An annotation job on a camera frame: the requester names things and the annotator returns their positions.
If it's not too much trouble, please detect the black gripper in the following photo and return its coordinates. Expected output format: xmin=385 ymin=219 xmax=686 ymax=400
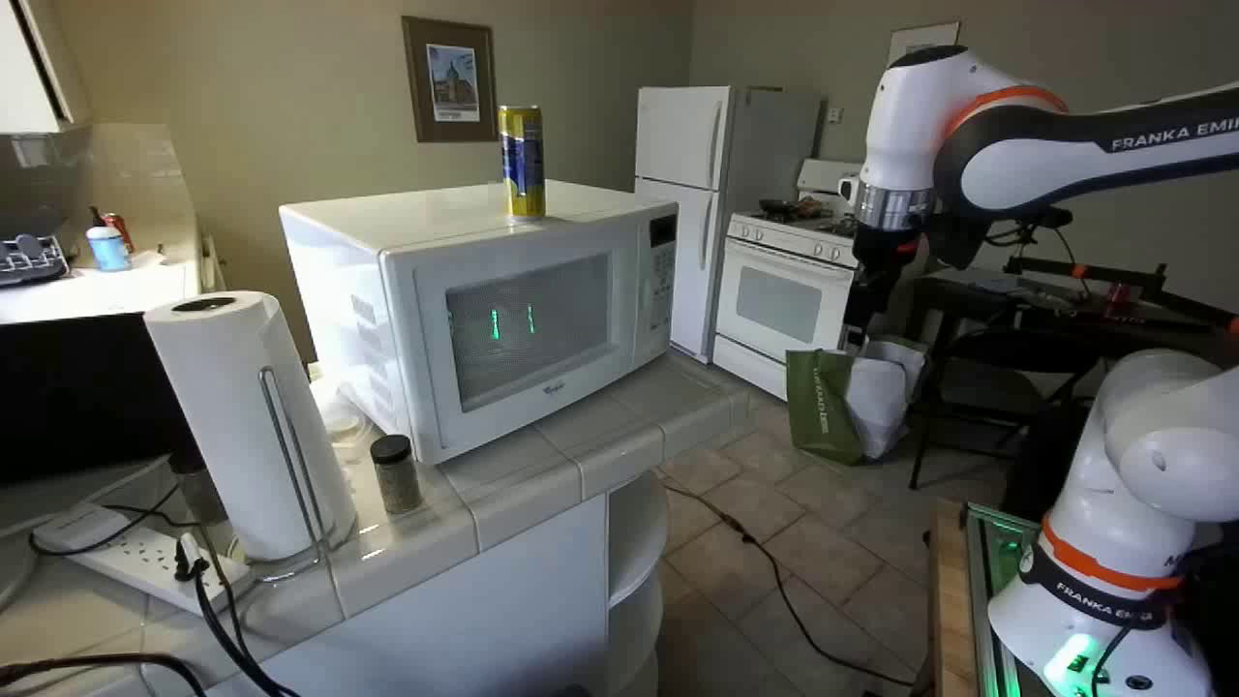
xmin=838 ymin=223 xmax=933 ymax=353

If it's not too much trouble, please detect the white microwave door with window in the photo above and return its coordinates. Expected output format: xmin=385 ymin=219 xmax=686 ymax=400
xmin=392 ymin=215 xmax=645 ymax=469

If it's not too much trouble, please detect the white microwave body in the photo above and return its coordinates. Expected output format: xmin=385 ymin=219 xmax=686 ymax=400
xmin=276 ymin=174 xmax=680 ymax=469

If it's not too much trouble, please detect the white kitchen stove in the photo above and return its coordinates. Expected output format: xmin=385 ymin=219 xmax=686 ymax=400
xmin=709 ymin=154 xmax=867 ymax=403

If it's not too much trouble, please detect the black metal work table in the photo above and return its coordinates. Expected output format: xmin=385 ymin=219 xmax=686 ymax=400
xmin=903 ymin=249 xmax=1239 ymax=495

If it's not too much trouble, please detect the green shopping bag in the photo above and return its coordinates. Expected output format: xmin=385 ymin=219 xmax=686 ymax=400
xmin=782 ymin=345 xmax=869 ymax=469

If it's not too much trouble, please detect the white refrigerator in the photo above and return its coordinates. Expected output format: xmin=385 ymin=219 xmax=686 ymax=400
xmin=632 ymin=82 xmax=824 ymax=366

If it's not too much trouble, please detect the wooden robot mounting table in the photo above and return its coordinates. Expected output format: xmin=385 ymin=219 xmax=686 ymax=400
xmin=925 ymin=498 xmax=999 ymax=697

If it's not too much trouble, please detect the yellow and blue can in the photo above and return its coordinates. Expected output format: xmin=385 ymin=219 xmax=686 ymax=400
xmin=495 ymin=100 xmax=551 ymax=223

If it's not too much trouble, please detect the white tiled kitchen counter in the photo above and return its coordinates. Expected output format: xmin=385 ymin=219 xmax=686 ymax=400
xmin=0 ymin=347 xmax=752 ymax=697

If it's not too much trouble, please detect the small dark-lidded shaker jar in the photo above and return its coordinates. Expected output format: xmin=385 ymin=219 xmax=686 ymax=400
xmin=366 ymin=433 xmax=424 ymax=520

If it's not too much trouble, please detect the white paper towel roll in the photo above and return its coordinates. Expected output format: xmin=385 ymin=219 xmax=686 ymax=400
xmin=142 ymin=287 xmax=358 ymax=565

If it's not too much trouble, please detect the white power strip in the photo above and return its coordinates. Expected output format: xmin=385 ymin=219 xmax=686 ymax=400
xmin=31 ymin=498 xmax=256 ymax=620

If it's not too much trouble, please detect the black flat monitor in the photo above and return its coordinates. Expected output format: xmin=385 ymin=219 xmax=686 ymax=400
xmin=0 ymin=311 xmax=206 ymax=486

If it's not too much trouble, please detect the light framed wall picture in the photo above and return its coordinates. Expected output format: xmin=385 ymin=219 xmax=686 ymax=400
xmin=886 ymin=18 xmax=962 ymax=67

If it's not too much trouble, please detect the green robot base plate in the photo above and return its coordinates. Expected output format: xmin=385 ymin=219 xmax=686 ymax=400
xmin=962 ymin=498 xmax=1036 ymax=697

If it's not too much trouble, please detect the long black floor cable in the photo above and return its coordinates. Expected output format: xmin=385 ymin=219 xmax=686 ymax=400
xmin=654 ymin=474 xmax=928 ymax=691

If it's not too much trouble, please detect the dark framed wall picture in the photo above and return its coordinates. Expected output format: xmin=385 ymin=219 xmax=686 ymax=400
xmin=400 ymin=10 xmax=503 ymax=145

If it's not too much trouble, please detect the metal wire towel holder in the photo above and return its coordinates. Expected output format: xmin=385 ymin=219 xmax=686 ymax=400
xmin=215 ymin=363 xmax=364 ymax=579

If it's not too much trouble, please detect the black plugged power cable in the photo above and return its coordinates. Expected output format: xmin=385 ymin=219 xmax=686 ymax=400
xmin=170 ymin=536 xmax=302 ymax=697

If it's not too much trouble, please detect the black wire basket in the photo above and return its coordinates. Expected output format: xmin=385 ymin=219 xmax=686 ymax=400
xmin=0 ymin=227 xmax=69 ymax=291

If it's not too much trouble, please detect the window with dark frame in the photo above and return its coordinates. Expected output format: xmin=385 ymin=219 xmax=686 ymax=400
xmin=0 ymin=0 xmax=77 ymax=134

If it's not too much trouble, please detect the thin black counter cable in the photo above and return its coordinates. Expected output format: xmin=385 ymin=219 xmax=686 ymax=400
xmin=0 ymin=651 xmax=209 ymax=697

